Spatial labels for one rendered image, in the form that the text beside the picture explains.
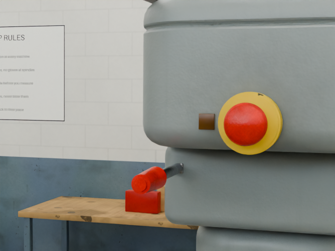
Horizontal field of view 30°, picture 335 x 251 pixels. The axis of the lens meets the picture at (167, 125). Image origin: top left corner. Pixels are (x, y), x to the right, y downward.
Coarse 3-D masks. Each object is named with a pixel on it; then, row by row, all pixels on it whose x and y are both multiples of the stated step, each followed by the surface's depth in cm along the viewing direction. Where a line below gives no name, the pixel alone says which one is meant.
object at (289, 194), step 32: (192, 160) 73; (224, 160) 72; (256, 160) 71; (288, 160) 70; (320, 160) 69; (192, 192) 73; (224, 192) 72; (256, 192) 71; (288, 192) 70; (320, 192) 69; (192, 224) 74; (224, 224) 72; (256, 224) 71; (288, 224) 70; (320, 224) 69
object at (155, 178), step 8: (152, 168) 64; (160, 168) 64; (168, 168) 69; (176, 168) 71; (136, 176) 60; (144, 176) 60; (152, 176) 61; (160, 176) 63; (168, 176) 68; (136, 184) 60; (144, 184) 60; (152, 184) 60; (160, 184) 63; (136, 192) 60; (144, 192) 60
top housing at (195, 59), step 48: (192, 0) 63; (240, 0) 61; (288, 0) 60; (144, 48) 67; (192, 48) 62; (240, 48) 61; (288, 48) 60; (144, 96) 67; (192, 96) 63; (288, 96) 60; (192, 144) 64; (288, 144) 61
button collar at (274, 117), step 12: (240, 96) 59; (252, 96) 59; (264, 96) 59; (228, 108) 60; (264, 108) 59; (276, 108) 59; (276, 120) 58; (276, 132) 59; (228, 144) 60; (264, 144) 59
